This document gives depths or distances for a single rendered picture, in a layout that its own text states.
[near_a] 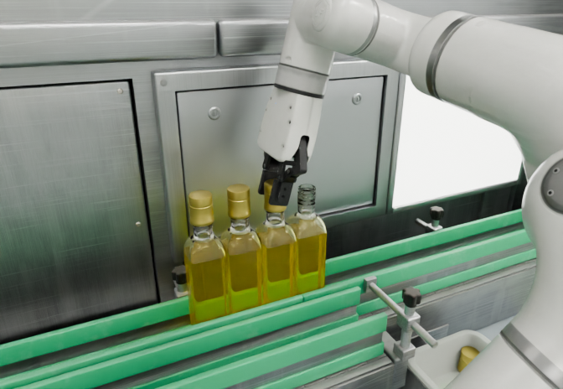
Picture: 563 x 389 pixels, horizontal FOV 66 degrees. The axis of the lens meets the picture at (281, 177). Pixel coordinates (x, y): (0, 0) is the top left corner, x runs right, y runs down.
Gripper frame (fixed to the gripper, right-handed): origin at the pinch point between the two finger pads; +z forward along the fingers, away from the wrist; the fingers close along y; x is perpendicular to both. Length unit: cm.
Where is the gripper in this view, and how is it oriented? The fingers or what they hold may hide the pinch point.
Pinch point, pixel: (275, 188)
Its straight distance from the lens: 66.7
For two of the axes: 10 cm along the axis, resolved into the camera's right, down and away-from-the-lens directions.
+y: 4.2, 3.4, -8.4
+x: 8.8, 0.9, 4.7
